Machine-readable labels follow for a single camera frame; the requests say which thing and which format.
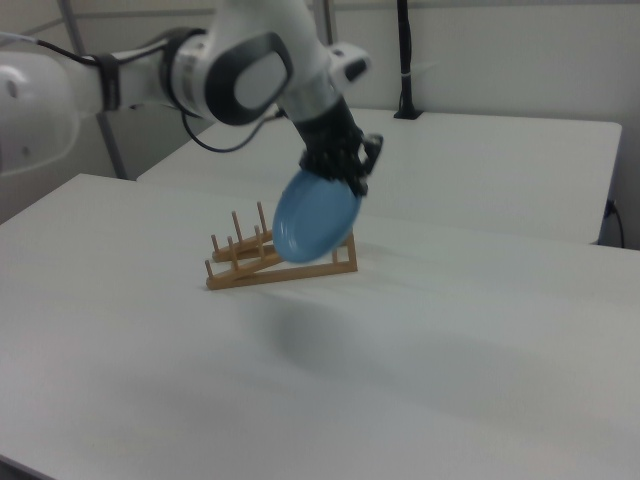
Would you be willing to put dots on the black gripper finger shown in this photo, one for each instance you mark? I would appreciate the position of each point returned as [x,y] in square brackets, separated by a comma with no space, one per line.
[330,172]
[374,155]

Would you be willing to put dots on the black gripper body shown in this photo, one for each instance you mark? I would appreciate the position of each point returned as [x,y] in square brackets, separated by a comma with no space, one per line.
[330,135]

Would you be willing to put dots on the blue round plate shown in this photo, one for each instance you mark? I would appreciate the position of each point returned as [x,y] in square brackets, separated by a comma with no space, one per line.
[312,220]

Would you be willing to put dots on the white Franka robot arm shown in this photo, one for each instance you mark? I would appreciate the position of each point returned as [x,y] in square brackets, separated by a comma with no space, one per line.
[150,75]

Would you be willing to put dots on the wooden plate rack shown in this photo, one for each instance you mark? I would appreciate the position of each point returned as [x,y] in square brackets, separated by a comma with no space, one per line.
[310,272]

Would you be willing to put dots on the black camera pole with base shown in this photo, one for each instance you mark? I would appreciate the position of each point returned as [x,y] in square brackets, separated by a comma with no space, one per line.
[405,55]

